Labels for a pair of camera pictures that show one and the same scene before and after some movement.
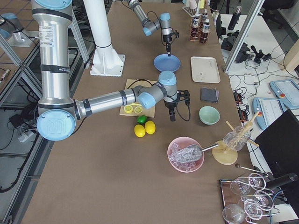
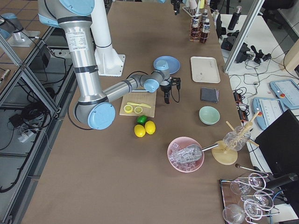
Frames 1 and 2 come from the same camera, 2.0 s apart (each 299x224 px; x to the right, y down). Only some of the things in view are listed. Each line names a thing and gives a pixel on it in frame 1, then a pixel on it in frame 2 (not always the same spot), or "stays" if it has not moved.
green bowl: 209,115 stays
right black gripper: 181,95 → 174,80
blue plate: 163,62 stays
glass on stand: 235,140 stays
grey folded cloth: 209,94 stays
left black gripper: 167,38 → 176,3
